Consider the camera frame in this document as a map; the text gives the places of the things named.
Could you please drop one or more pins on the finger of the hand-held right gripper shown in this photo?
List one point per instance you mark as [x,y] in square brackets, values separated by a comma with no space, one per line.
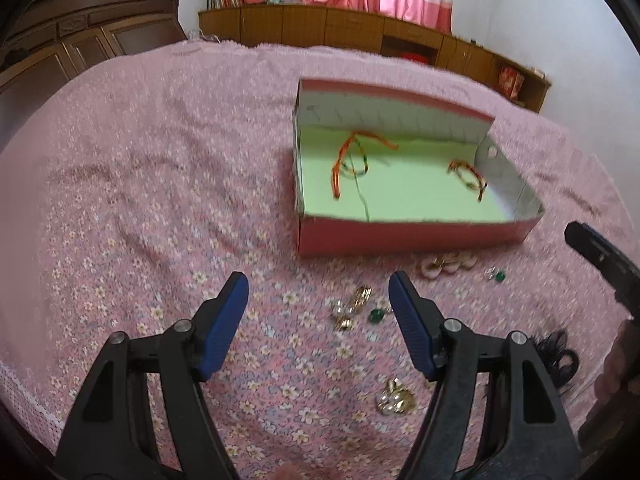
[600,257]

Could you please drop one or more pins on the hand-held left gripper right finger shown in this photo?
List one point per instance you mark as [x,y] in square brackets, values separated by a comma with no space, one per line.
[407,315]

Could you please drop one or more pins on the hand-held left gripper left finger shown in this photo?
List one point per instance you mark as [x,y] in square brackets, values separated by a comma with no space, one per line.
[227,320]

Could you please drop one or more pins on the green bead pendant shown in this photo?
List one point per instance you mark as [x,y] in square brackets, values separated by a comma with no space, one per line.
[376,315]

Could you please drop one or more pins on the gold pearl earrings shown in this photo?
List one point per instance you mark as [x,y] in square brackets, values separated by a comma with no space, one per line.
[356,302]

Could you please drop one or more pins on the pink hair clips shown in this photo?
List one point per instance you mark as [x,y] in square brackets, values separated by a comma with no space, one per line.
[445,266]

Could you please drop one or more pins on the pink cardboard box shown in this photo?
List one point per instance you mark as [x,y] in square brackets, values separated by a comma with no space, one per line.
[400,237]

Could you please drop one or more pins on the gold pearl brooch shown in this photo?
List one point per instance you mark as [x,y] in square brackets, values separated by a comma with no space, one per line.
[395,400]

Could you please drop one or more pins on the green gem earring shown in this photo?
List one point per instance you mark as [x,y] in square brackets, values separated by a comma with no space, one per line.
[499,275]

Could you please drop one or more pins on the black mesh hair bow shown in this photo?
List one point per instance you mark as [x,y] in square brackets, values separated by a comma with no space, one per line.
[557,355]

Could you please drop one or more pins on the person's right hand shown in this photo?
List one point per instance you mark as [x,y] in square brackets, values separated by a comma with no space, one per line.
[612,375]

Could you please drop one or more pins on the green paper sheet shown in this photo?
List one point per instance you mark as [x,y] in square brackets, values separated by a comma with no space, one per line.
[410,185]

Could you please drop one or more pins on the pink floral bedspread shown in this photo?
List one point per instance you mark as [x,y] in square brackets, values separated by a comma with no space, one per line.
[150,185]

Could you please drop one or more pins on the red gift box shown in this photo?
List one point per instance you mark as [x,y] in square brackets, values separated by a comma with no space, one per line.
[511,81]

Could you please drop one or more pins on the red cloth in cabinet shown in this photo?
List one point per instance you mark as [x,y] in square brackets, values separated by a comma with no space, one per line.
[415,57]

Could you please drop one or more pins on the long wooden cabinet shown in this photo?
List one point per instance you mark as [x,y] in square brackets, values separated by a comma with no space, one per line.
[310,27]

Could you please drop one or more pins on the dark wooden headboard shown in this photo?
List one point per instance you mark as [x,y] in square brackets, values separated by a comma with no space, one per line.
[75,35]

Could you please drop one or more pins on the blue cloth on cabinet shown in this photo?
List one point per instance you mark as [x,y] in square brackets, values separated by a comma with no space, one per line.
[282,0]

